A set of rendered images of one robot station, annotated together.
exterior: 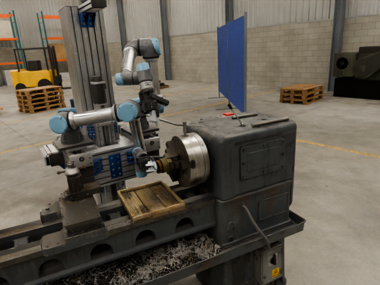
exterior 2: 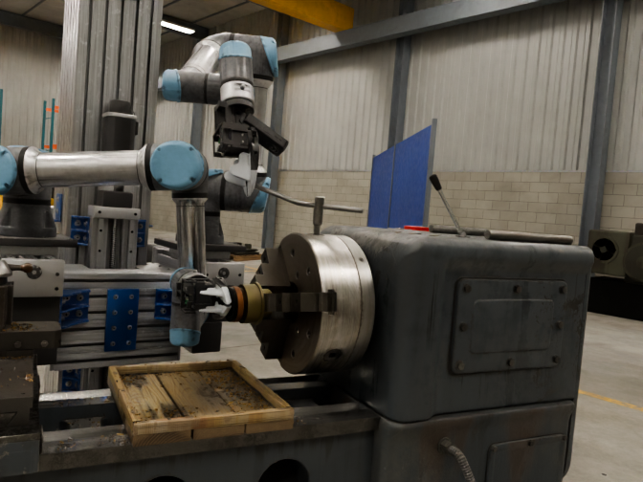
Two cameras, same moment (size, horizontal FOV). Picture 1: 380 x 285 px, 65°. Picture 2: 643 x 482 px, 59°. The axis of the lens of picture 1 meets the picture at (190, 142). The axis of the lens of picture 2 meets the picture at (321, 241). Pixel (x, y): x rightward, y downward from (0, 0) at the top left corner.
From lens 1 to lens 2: 0.59 m
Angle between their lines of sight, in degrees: 15
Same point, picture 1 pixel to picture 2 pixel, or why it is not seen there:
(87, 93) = (90, 139)
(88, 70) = (104, 87)
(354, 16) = (623, 171)
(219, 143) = (407, 252)
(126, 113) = (174, 164)
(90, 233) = not seen: outside the picture
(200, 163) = (350, 304)
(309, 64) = not seen: hidden behind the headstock
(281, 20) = (489, 164)
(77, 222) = not seen: outside the picture
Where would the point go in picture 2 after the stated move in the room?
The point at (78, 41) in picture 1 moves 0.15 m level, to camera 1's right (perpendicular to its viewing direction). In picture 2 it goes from (95, 19) to (145, 23)
